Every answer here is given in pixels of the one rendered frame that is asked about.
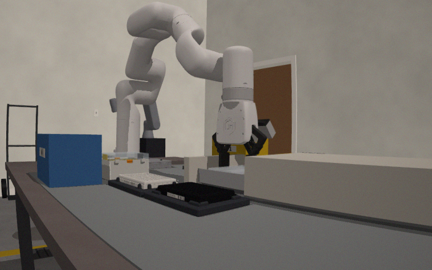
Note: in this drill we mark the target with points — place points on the blue box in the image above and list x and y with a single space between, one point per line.
65 160

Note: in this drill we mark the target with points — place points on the yellow bin with label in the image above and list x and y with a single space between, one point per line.
240 149

